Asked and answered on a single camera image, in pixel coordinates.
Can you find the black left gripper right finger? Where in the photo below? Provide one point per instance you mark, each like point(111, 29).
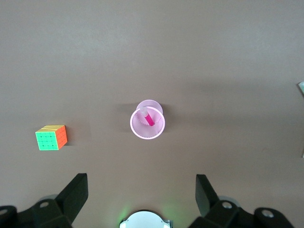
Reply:
point(209, 202)

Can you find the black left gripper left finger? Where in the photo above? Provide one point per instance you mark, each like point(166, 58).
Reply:
point(69, 197)

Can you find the pink highlighter marker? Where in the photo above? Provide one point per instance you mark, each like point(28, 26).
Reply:
point(148, 118)

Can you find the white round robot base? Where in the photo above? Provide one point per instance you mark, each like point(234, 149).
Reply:
point(145, 219)

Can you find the multicoloured puzzle cube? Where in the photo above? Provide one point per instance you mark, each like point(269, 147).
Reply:
point(47, 140)

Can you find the pink ribbed plastic cup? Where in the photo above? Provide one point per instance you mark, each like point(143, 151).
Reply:
point(142, 129)

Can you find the green highlighter marker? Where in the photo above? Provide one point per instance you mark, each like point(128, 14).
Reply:
point(301, 88)

